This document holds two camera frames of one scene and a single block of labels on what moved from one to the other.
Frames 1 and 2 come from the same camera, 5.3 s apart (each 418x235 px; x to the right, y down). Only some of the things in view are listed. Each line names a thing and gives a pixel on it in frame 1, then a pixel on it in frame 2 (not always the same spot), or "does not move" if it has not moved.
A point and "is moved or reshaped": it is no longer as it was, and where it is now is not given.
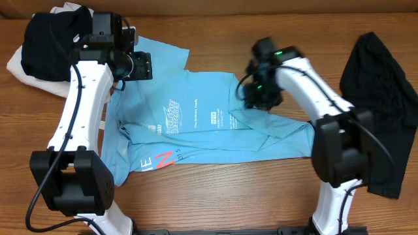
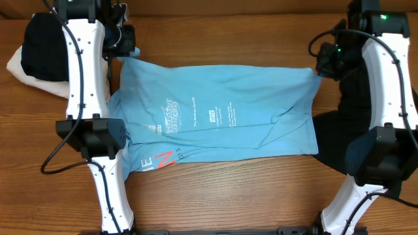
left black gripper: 143,66 -> 128,46
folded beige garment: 59,88 does not move
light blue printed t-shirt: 179,117 is moved or reshaped
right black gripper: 251,100 -> 324,67
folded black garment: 49,39 does not move
